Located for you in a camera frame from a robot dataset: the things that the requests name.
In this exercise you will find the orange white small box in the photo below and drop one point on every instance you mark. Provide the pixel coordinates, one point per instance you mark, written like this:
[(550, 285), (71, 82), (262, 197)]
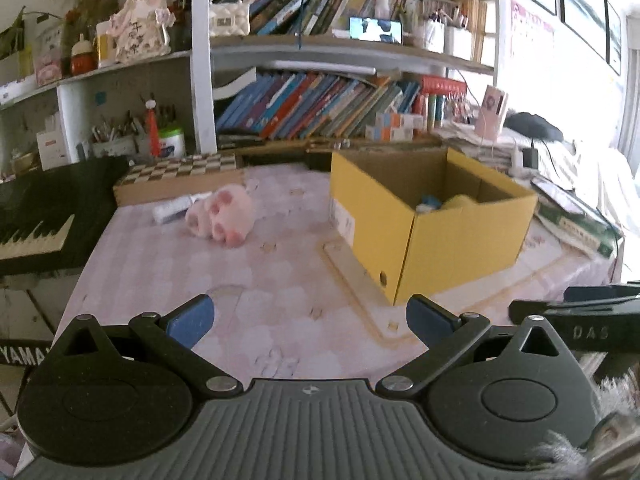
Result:
[(390, 133), (400, 121)]

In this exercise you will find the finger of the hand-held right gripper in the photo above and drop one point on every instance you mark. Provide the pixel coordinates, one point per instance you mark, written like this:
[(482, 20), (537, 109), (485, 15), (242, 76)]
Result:
[(530, 308), (605, 292)]

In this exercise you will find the white jar with green lid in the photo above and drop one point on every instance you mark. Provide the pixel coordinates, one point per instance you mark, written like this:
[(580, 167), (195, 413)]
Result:
[(171, 142)]

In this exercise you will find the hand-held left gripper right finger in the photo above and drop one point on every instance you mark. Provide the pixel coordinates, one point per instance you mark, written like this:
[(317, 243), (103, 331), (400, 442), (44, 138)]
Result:
[(430, 319)]

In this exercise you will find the white wooden bookshelf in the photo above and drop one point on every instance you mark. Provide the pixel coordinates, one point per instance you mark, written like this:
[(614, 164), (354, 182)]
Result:
[(202, 85)]

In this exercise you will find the row of books beside bag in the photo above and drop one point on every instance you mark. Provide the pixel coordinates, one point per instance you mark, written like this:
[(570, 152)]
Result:
[(310, 5)]

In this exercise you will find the black cushion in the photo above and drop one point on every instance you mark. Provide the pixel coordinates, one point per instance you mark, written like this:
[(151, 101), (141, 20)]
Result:
[(532, 126)]

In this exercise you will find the phone with lit screen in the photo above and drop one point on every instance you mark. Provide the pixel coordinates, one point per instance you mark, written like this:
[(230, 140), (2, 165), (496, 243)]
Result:
[(375, 29)]

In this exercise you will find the grey fur trim clothing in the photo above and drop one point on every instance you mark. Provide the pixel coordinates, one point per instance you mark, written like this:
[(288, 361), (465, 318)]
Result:
[(615, 410)]

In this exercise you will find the black keyboard piano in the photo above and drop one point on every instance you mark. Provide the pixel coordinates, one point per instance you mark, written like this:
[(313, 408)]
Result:
[(55, 210)]

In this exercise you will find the white tube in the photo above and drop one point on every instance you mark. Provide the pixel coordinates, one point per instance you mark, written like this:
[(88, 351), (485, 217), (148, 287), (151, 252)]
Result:
[(175, 208)]

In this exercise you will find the white box with red label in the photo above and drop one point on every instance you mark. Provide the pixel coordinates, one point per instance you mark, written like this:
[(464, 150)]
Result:
[(55, 147)]

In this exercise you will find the pen holder with pens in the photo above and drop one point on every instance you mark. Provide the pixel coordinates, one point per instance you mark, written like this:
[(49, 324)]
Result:
[(115, 142)]

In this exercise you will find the narrow framed picture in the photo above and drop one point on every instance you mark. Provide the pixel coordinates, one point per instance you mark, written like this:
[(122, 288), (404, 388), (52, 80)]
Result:
[(613, 37)]

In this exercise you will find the pink plush toy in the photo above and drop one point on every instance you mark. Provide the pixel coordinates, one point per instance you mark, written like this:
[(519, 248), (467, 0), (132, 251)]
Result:
[(222, 215)]

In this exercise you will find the long row of leaning books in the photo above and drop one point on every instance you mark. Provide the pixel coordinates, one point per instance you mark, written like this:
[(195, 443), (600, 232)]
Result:
[(310, 105)]

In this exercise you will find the yellow cardboard box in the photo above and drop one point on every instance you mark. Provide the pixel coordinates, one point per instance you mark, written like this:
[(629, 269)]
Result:
[(450, 250)]

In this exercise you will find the thick red book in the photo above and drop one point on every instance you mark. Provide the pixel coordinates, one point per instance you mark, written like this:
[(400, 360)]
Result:
[(444, 86)]

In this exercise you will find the alphabet wall poster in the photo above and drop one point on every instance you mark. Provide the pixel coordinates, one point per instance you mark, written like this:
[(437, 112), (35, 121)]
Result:
[(532, 27)]

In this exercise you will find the stack of papers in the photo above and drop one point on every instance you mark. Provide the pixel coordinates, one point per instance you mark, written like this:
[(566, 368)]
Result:
[(475, 147)]

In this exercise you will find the white pen cup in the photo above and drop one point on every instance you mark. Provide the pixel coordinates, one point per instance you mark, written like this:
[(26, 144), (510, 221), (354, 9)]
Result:
[(434, 36), (458, 42)]

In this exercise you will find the yellow tape roll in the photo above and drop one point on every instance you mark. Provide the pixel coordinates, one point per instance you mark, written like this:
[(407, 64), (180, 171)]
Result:
[(457, 202)]

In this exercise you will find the wooden chessboard box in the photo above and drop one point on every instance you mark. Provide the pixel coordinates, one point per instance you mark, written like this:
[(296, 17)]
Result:
[(170, 175)]

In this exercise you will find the black tablet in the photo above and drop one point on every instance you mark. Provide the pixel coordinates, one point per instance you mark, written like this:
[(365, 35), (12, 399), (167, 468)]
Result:
[(557, 194)]

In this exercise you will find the gold can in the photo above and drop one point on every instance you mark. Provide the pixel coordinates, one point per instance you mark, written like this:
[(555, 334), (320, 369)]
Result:
[(106, 50)]

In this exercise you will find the white quilted bag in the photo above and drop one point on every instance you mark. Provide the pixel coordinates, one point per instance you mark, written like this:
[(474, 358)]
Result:
[(229, 15)]

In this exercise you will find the large framed picture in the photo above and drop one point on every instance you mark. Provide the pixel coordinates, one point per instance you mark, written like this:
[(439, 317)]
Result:
[(582, 0)]

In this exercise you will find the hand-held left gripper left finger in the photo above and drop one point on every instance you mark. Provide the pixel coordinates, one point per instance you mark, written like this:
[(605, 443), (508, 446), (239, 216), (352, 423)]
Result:
[(192, 320)]

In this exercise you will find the blue white small object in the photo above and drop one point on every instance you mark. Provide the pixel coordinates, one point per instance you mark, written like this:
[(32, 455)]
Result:
[(428, 203)]

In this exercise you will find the sofa with grey cover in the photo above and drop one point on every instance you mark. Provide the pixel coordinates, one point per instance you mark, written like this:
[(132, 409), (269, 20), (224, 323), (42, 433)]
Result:
[(600, 175)]

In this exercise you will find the red bottle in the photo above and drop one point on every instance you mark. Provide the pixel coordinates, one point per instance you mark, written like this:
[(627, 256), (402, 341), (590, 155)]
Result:
[(82, 57)]

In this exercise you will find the black charger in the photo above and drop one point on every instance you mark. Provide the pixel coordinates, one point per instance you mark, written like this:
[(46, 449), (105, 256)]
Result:
[(530, 158)]

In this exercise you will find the thick green book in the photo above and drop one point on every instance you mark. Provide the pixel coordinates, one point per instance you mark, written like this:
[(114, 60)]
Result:
[(580, 230)]

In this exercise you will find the pink cloth covered desktop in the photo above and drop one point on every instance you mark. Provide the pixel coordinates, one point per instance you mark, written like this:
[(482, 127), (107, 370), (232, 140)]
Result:
[(280, 270)]

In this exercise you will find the floral doll figure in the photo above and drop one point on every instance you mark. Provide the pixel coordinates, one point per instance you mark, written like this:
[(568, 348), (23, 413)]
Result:
[(140, 30)]

